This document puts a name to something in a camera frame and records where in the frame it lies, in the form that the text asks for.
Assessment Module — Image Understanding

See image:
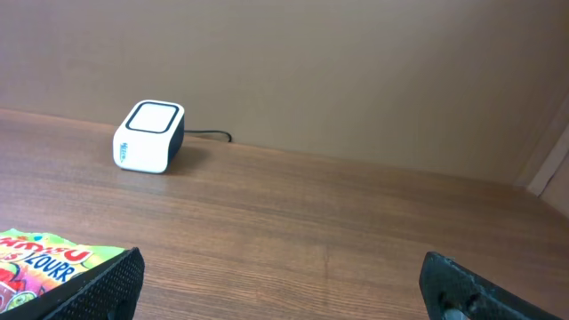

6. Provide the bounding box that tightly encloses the white barcode scanner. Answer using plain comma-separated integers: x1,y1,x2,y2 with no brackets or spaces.
112,100,185,174

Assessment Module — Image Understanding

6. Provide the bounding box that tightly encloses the Haribo gummy bag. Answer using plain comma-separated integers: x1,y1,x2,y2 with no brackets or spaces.
1,228,124,313

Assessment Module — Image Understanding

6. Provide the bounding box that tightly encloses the black scanner cable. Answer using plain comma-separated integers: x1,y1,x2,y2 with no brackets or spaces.
183,129,234,144

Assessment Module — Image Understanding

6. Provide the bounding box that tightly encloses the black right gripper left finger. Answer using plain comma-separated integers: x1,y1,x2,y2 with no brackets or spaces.
1,247,145,320

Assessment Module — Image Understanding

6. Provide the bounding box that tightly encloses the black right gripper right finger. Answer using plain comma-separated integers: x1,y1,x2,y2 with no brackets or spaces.
419,252,560,320

